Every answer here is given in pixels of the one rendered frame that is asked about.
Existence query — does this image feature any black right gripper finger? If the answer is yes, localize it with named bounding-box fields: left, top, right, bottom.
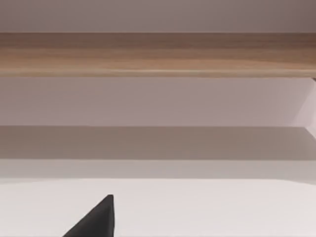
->
left=62, top=194, right=115, bottom=237

